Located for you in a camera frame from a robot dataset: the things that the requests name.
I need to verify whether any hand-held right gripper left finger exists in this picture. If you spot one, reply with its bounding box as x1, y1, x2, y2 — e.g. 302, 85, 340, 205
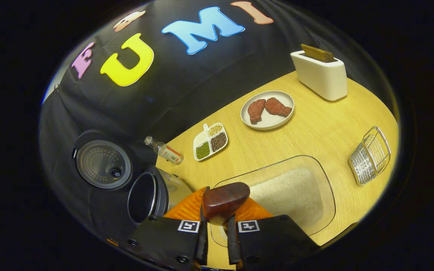
127, 186, 209, 271

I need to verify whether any clear glass dish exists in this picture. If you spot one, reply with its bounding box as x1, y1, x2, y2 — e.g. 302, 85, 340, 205
209, 155, 336, 247

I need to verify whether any black backdrop cloth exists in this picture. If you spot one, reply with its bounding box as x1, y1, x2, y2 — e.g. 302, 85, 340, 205
40, 0, 357, 234

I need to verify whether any brown wooden spoon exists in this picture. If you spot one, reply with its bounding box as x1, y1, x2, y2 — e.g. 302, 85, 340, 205
201, 182, 251, 226

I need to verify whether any small glass bottle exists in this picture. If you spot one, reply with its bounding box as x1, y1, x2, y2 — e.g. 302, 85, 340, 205
144, 136, 184, 165

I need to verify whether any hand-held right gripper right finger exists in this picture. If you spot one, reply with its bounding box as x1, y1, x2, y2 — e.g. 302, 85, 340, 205
226, 197, 321, 271

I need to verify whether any white rice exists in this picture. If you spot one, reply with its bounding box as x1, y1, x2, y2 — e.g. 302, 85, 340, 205
249, 167, 324, 228

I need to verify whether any white round plate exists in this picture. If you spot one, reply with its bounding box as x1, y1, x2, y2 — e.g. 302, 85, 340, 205
240, 90, 295, 131

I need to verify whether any dark grey rice cooker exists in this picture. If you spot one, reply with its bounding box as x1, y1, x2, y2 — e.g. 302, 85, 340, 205
72, 130, 194, 234

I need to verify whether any white divided bean dish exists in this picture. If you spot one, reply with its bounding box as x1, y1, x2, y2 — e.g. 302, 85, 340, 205
193, 122, 228, 161

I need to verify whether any brown meat piece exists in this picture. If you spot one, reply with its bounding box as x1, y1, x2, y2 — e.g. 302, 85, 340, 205
265, 97, 293, 117
248, 99, 266, 124

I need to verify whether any white utensil holder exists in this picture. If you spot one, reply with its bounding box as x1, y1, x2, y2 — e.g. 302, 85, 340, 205
290, 50, 348, 101

